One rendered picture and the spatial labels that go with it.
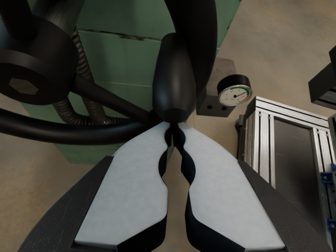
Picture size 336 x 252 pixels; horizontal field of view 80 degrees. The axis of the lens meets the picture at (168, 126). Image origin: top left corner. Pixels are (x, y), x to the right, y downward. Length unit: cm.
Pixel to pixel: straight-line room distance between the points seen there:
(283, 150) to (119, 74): 79
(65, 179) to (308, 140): 111
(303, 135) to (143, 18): 93
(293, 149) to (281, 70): 81
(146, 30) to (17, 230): 89
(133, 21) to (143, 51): 6
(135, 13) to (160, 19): 4
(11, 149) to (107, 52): 84
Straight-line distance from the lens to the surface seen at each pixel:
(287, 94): 158
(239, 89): 39
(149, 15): 35
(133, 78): 45
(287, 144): 105
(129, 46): 39
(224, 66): 51
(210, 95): 44
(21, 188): 107
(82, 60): 27
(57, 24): 21
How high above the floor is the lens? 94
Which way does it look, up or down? 60 degrees down
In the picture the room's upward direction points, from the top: 17 degrees clockwise
